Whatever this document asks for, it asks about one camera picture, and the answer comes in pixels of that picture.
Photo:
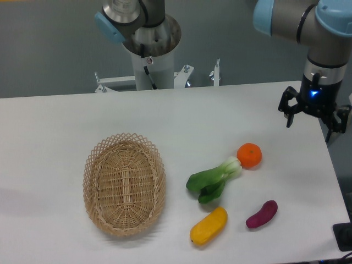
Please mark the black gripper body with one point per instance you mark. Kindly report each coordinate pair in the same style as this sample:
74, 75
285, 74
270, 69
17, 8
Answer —
317, 99

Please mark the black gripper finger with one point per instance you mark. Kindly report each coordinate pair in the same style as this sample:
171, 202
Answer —
290, 111
336, 120

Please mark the green bok choy vegetable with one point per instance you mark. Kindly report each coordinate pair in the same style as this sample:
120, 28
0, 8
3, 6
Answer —
209, 184

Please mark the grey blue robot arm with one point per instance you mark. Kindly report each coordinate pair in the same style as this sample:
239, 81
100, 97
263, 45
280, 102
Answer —
323, 26

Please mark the orange tangerine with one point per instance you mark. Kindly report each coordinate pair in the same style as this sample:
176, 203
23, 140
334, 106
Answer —
249, 155

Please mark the purple sweet potato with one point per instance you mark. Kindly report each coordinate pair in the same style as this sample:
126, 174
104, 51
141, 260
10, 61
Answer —
263, 216

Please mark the black device at table edge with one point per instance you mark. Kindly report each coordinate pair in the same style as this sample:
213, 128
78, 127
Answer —
342, 233

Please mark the yellow mango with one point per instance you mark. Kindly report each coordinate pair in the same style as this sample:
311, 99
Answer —
209, 227

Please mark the oval wicker basket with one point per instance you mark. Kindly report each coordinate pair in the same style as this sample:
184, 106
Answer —
124, 185

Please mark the white metal base frame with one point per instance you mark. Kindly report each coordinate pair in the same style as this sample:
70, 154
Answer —
181, 80

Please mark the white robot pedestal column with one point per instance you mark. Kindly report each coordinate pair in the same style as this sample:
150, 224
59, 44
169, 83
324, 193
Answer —
152, 52

